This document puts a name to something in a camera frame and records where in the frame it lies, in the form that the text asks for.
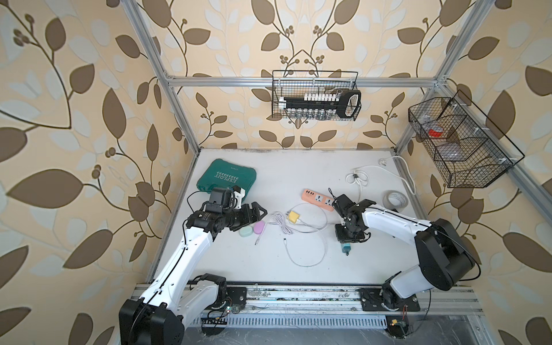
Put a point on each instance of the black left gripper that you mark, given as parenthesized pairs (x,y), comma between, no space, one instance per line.
(246,218)

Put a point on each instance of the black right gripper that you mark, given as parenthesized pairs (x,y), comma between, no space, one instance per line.
(341,238)

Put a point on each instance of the teal charger plug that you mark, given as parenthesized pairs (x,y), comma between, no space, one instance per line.
(346,248)

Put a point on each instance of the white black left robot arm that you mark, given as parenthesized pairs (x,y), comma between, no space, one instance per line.
(163,312)

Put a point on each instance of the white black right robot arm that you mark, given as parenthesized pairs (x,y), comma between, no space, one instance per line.
(443,259)

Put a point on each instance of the pink earbud case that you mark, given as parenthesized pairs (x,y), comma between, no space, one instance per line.
(259,227)

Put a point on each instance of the mint green earbud case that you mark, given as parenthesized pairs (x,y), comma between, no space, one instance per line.
(246,231)

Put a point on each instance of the pink power strip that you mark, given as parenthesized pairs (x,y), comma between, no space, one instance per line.
(317,199)

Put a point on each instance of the yellow charger plug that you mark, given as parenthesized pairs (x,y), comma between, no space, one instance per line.
(293,217)

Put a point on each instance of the white tape roll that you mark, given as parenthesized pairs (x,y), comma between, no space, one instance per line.
(395,200)

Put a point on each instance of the green plastic tool case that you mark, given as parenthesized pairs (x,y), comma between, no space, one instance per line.
(223,174)

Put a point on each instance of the red object in basket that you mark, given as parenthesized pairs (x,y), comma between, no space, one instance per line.
(435,131)

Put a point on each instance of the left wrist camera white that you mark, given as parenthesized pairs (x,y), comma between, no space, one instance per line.
(237,196)

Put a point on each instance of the black socket set rail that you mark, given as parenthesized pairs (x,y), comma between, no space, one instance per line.
(344,105)

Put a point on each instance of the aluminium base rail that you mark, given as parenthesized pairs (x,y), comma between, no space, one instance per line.
(300,306)

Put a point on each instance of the black wire basket back wall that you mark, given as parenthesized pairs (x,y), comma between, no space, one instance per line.
(298,82)

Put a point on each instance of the black wire basket wall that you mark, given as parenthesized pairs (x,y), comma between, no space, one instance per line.
(474,150)
(298,82)

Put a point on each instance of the black wire basket right wall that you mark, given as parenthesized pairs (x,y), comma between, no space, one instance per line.
(474,150)

